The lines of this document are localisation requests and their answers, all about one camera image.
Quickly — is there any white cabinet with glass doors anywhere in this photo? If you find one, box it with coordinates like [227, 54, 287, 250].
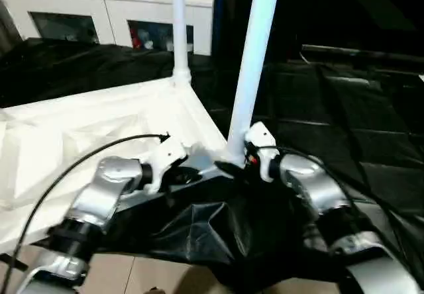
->
[0, 0, 217, 56]

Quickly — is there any red bottle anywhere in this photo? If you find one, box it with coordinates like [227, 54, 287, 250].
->
[131, 29, 143, 50]

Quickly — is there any white plastic table top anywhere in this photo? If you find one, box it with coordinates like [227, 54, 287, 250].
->
[0, 75, 233, 254]

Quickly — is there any black bar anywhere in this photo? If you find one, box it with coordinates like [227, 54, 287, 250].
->
[301, 44, 424, 66]

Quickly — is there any white plastic table leg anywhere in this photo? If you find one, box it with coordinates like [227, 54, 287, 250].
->
[170, 0, 194, 87]
[222, 0, 283, 169]

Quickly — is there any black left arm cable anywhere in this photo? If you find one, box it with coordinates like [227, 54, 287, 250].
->
[0, 132, 172, 294]

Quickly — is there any black plastic mat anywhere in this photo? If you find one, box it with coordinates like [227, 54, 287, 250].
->
[0, 37, 424, 293]

